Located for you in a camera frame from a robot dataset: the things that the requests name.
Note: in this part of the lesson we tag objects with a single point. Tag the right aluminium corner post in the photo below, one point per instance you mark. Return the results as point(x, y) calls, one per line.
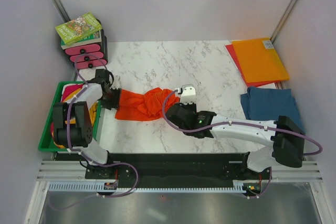
point(283, 20)

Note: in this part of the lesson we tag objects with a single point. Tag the folded blue t shirt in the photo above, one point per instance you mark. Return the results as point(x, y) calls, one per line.
point(269, 104)

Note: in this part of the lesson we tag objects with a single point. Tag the white slotted cable duct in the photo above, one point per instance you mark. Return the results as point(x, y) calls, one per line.
point(105, 187)

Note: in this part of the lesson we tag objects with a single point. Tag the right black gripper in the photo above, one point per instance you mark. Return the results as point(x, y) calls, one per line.
point(193, 106)

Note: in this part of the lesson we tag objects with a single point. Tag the red plastic folder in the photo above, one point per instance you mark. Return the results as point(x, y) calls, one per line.
point(233, 55)

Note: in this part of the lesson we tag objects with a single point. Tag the black pink drawer unit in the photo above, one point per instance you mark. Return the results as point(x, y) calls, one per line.
point(90, 55)

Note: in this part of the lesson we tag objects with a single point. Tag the orange t shirt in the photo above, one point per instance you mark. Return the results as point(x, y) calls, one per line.
point(141, 107)

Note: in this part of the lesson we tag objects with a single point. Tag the orange plastic folder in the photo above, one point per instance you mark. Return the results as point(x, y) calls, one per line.
point(259, 61)

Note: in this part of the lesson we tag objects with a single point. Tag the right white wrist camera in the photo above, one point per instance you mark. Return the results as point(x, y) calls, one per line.
point(187, 94)

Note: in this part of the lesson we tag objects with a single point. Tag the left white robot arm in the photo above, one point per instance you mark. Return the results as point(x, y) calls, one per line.
point(94, 153)

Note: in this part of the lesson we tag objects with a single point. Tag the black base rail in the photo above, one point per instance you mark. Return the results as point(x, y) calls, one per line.
point(175, 170)

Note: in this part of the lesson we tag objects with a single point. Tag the magenta t shirt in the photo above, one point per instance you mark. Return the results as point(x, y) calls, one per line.
point(52, 124)

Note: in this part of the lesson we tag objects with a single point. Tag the green plastic bin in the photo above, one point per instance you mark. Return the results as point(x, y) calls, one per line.
point(46, 143)

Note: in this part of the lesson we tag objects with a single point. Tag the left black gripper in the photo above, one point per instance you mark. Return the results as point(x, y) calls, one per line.
point(115, 103)

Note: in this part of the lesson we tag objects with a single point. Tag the dark green book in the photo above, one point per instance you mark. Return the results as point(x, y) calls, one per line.
point(91, 39)

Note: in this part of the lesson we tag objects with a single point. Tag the yellow t shirt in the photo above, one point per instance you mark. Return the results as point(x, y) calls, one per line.
point(78, 126)

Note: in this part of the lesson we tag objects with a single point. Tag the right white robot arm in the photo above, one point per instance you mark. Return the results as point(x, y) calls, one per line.
point(282, 139)

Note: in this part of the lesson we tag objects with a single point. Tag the light green book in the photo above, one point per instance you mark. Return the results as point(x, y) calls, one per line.
point(79, 28)

